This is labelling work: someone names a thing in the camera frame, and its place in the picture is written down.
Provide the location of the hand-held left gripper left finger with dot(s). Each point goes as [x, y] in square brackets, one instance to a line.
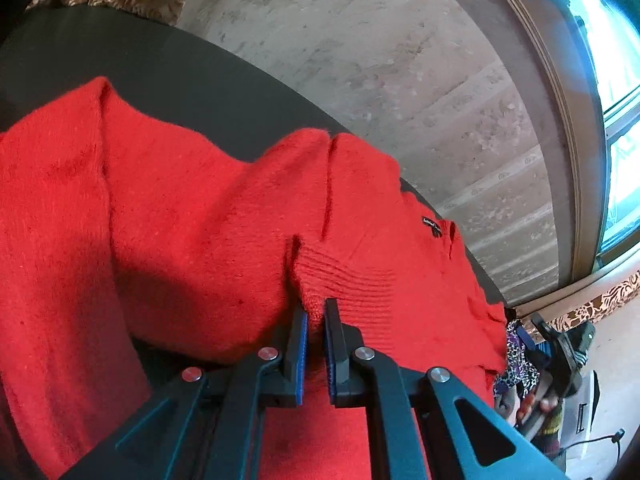
[300, 360]

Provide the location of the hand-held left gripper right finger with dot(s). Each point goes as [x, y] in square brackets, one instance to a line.
[330, 360]

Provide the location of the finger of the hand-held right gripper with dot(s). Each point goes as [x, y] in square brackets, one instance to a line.
[523, 336]

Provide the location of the red knit sweater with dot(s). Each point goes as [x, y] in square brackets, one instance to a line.
[190, 220]

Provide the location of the person's right hand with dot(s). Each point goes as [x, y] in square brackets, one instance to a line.
[537, 405]

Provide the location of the person's patterned purple clothing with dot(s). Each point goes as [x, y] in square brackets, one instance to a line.
[515, 370]

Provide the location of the white box device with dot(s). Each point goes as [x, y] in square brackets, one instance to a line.
[582, 410]

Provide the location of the glass window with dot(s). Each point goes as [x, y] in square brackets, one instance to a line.
[622, 60]

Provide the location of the grey window frame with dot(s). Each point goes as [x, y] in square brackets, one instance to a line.
[575, 135]

